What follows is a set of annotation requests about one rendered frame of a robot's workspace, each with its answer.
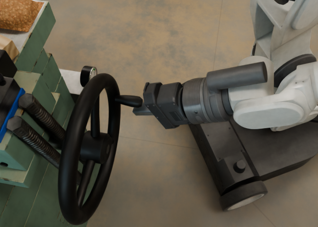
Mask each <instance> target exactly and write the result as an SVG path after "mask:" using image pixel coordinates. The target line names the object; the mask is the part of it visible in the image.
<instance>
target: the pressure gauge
mask: <svg viewBox="0 0 318 227"><path fill-rule="evenodd" d="M96 75H97V68H96V67H92V66H84V67H83V68H82V70H81V73H80V84H81V86H82V87H85V85H86V84H87V83H88V82H89V81H90V80H91V79H92V78H93V77H94V76H96Z"/></svg>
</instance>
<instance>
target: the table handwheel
mask: <svg viewBox="0 0 318 227"><path fill-rule="evenodd" d="M103 89H105V90H106V93H107V99H108V129H107V133H103V132H100V121H99V94H100V93H101V92H102V90H103ZM116 95H120V91H119V87H118V84H117V82H116V80H115V79H114V78H113V77H112V76H111V75H109V74H107V73H100V74H97V75H96V76H94V77H93V78H92V79H91V80H90V81H89V82H88V83H87V84H86V85H85V87H84V88H83V90H82V92H81V93H80V95H79V97H78V99H77V101H76V103H75V106H74V108H73V110H72V113H71V116H70V119H69V122H68V125H67V129H66V133H65V136H64V139H63V140H61V141H59V140H56V139H55V138H54V137H53V136H52V135H51V136H50V138H49V140H48V143H49V144H50V145H51V146H52V147H54V148H55V149H57V150H61V157H60V163H59V172H58V199H59V205H60V209H61V212H62V215H63V217H64V218H65V220H66V221H67V222H68V223H70V224H72V225H81V224H83V223H85V222H87V221H88V220H89V219H90V218H91V216H92V215H93V214H94V212H95V211H96V209H97V208H98V206H99V204H100V202H101V200H102V197H103V195H104V192H105V190H106V187H107V184H108V181H109V177H110V174H111V171H112V167H113V163H114V159H115V154H116V149H117V143H118V137H119V130H120V119H121V104H119V103H115V96H116ZM90 114H91V122H90V130H88V131H87V132H85V129H86V126H87V123H88V119H89V116H90ZM79 157H80V158H81V160H82V161H86V163H85V167H84V170H83V174H82V177H81V181H80V184H79V187H78V190H77V172H78V164H79ZM95 163H98V164H101V166H100V169H99V172H98V175H97V178H96V181H95V183H94V186H93V188H92V190H91V192H90V194H89V196H88V198H87V200H86V201H85V203H84V204H83V201H84V198H85V194H86V191H87V187H88V184H89V181H90V178H91V175H92V172H93V169H94V166H95Z"/></svg>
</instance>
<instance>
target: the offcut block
mask: <svg viewBox="0 0 318 227"><path fill-rule="evenodd" d="M0 49H1V50H5V51H6V52H7V53H8V55H9V56H10V58H11V59H12V60H13V59H14V58H15V57H16V56H17V55H18V54H19V51H18V49H17V48H16V46H15V44H14V43H13V41H12V40H11V39H9V38H7V37H4V36H2V35H0Z"/></svg>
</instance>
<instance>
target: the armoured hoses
mask: <svg viewBox="0 0 318 227"><path fill-rule="evenodd" d="M18 106H19V107H21V108H22V109H24V110H25V111H27V113H28V114H30V116H32V118H33V119H34V120H36V121H37V122H38V123H39V124H40V125H41V126H42V127H43V128H44V129H45V130H46V131H47V132H49V133H50V134H51V135H52V136H53V137H54V138H55V139H56V140H59V141H61V140H63V139H64V136H65V133H66V130H65V129H64V128H63V127H62V126H61V125H60V124H59V123H58V122H57V121H56V120H55V119H54V118H53V117H52V116H51V115H50V114H49V112H48V111H47V110H46V109H45V108H44V107H43V106H42V105H41V104H40V102H39V101H38V100H37V99H36V98H35V97H34V96H33V95H32V94H29V93H25V94H23V95H22V96H21V97H20V98H19V100H18ZM6 128H7V129H8V130H9V131H11V132H13V133H14V134H15V135H16V136H18V138H20V139H21V140H22V141H23V142H25V143H26V144H27V145H28V146H30V147H31V148H32V149H33V150H34V151H36V152H37V153H38V154H39V155H41V156H42V157H43V158H45V159H46V160H47V161H48V162H50V163H51V164H52V165H53V166H55V167H56V168H57V169H59V163H60V157H61V154H60V153H59V152H58V151H57V150H56V149H55V148H54V147H52V146H51V145H50V144H49V143H48V142H47V141H46V140H45V139H44V138H43V137H42V136H41V135H40V134H39V133H37V132H36V131H35V130H34V129H33V128H32V127H31V126H30V125H29V124H28V123H27V122H26V121H25V120H24V119H22V118H21V117H20V116H17V115H16V116H13V117H11V118H10V119H9V120H8V122H7V127H6ZM79 161H80V162H81V163H82V164H83V169H82V173H80V172H79V171H78V172H77V185H78V186H79V184H80V181H81V177H82V174H83V170H84V167H85V163H86V161H82V160H81V158H80V157H79Z"/></svg>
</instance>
